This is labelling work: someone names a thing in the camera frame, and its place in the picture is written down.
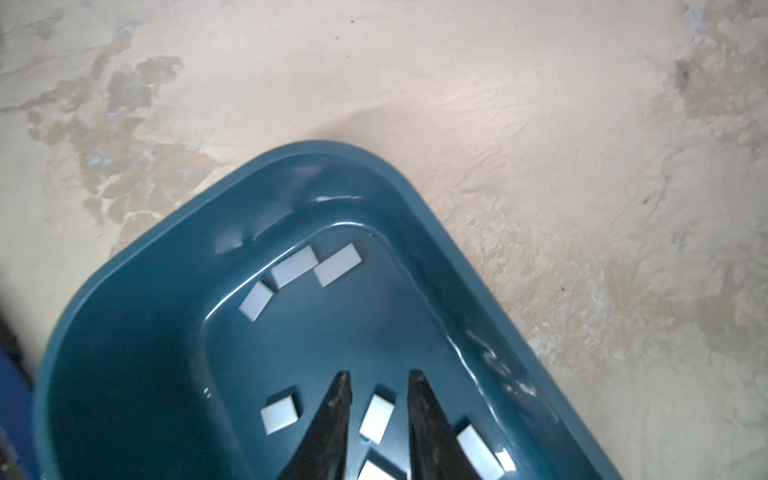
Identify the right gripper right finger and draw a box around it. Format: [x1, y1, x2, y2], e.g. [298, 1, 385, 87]
[407, 370, 479, 480]

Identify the blue stapler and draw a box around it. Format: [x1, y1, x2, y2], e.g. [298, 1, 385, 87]
[1, 349, 39, 479]

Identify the staple strip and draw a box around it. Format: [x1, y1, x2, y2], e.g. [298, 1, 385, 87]
[357, 460, 395, 480]
[260, 394, 300, 436]
[271, 246, 318, 289]
[358, 393, 395, 444]
[457, 424, 505, 480]
[238, 281, 274, 322]
[313, 243, 362, 287]

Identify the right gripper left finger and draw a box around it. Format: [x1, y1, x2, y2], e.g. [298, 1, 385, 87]
[279, 371, 352, 480]

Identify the teal plastic tray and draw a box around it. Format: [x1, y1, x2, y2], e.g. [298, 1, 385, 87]
[33, 141, 619, 479]

